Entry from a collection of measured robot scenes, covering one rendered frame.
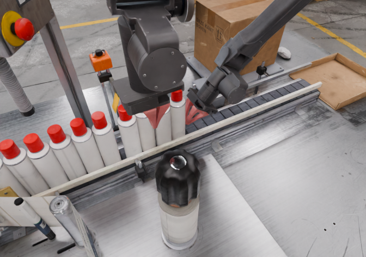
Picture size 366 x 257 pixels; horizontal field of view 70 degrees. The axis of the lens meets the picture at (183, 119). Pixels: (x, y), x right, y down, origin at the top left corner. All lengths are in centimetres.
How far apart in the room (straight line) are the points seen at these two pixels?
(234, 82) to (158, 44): 47
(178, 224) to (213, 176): 27
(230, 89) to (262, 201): 34
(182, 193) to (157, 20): 27
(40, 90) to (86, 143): 209
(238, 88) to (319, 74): 70
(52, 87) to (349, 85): 236
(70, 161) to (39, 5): 37
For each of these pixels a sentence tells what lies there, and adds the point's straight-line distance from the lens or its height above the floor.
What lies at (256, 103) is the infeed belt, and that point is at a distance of 103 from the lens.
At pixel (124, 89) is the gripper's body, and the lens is 42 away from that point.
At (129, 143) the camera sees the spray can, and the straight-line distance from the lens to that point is 75.
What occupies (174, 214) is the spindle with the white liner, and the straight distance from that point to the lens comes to 53.
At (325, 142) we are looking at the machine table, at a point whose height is 83.
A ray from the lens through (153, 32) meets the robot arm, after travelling 29.
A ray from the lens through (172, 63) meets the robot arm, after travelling 30.
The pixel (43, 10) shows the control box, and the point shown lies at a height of 132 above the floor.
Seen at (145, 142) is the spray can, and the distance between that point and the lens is 79.
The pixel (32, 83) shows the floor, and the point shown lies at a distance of 290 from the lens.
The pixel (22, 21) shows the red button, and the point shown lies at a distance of 55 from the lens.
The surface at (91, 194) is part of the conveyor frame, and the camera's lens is 84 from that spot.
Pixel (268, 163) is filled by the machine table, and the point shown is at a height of 83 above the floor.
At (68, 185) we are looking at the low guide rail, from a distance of 79.
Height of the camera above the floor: 154
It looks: 46 degrees down
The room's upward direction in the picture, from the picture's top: straight up
